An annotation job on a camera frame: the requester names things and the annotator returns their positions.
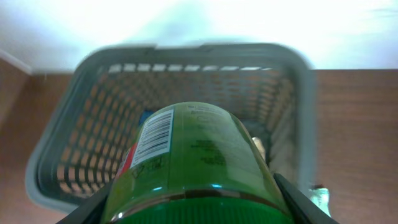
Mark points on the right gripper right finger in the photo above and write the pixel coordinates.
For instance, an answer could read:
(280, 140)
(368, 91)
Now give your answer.
(300, 206)

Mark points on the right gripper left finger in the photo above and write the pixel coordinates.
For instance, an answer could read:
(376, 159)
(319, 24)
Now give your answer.
(91, 210)

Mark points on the mint green snack packet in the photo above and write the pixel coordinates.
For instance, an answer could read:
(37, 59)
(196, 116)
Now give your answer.
(320, 196)

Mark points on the green lidded glass jar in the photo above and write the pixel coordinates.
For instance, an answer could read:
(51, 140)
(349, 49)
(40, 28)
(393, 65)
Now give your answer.
(194, 163)

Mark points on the blue tissue box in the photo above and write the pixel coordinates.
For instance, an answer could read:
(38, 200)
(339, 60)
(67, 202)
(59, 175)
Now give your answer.
(145, 114)

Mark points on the grey plastic laundry basket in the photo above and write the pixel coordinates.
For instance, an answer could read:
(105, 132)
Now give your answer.
(269, 87)

